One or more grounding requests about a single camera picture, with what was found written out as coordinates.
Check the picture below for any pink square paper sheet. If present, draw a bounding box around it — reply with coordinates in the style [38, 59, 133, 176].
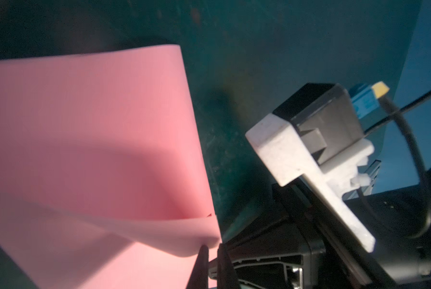
[0, 45, 221, 289]

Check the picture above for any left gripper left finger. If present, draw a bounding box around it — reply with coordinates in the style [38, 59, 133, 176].
[186, 245, 209, 289]

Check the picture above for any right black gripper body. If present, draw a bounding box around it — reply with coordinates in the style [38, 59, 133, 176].
[226, 179, 431, 289]

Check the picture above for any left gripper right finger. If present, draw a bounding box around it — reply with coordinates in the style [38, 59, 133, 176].
[217, 243, 240, 289]

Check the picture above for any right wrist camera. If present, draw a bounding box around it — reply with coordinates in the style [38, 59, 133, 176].
[245, 83, 376, 253]

